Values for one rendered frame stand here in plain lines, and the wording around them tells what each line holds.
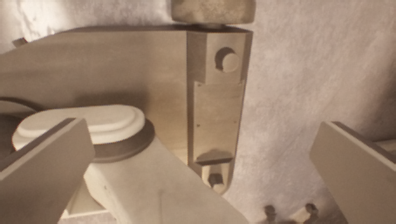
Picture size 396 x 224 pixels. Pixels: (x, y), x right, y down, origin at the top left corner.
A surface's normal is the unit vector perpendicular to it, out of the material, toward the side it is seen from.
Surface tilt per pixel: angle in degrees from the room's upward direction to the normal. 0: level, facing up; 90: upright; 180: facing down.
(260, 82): 0
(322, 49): 0
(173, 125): 0
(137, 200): 90
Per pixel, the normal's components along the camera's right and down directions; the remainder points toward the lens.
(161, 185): 0.02, -0.88
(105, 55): 0.20, 0.47
